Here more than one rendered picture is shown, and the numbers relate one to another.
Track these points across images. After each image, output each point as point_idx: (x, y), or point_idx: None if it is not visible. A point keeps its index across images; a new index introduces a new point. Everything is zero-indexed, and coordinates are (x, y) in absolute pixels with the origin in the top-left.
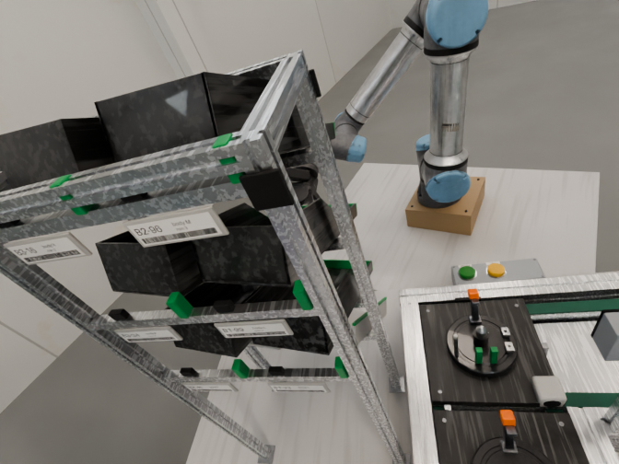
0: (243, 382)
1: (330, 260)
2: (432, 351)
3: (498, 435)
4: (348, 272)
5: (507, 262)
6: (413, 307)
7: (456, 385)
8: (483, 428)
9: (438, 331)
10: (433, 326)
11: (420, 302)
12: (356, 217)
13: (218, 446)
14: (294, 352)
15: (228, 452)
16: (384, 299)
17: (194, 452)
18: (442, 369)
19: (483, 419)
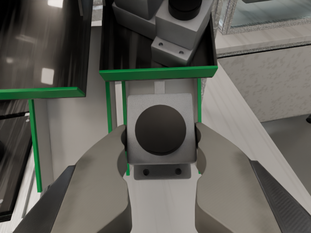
0: (228, 129)
1: (42, 88)
2: (19, 151)
3: (0, 104)
4: (17, 84)
5: None
6: (20, 211)
7: (12, 127)
8: (8, 106)
9: (2, 173)
10: (4, 179)
11: (7, 221)
12: None
13: (214, 92)
14: (190, 166)
15: (204, 91)
16: (36, 175)
17: (230, 86)
18: (17, 136)
19: (5, 110)
